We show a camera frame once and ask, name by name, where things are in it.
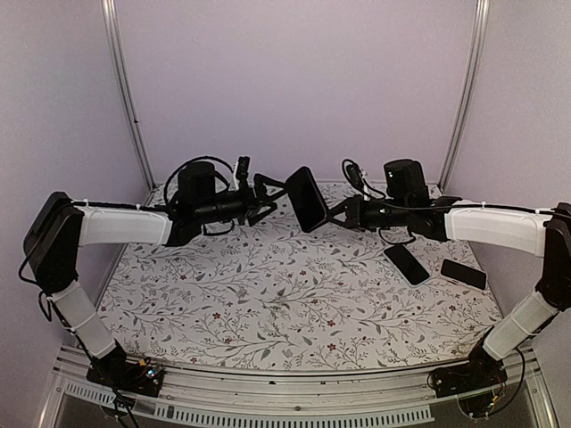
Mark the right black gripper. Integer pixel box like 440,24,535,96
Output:
324,193,412,232

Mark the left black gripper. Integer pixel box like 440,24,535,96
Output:
196,173,292,226

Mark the black phone case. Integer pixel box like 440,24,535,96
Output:
285,166,327,233

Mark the phone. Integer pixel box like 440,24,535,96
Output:
384,244,430,286

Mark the black smartphone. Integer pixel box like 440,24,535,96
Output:
441,259,487,291

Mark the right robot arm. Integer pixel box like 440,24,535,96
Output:
327,159,570,389

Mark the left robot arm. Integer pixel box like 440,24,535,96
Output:
21,156,286,387

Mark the floral patterned table mat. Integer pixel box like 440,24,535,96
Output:
98,199,501,371

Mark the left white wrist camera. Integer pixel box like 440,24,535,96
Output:
232,156,251,191

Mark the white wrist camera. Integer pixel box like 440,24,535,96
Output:
232,156,251,191
341,159,371,201

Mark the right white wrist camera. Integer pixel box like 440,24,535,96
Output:
341,159,371,201

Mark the right aluminium frame post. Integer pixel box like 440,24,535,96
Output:
437,0,490,193

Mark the aluminium frame post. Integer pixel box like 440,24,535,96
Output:
437,0,490,193
101,0,156,191

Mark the front aluminium rail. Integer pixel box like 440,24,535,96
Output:
38,346,561,427

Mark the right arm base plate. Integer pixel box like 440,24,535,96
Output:
426,362,508,419

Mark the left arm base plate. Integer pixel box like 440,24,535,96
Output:
87,358,165,398

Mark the left aluminium frame post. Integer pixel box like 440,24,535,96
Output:
101,0,156,191

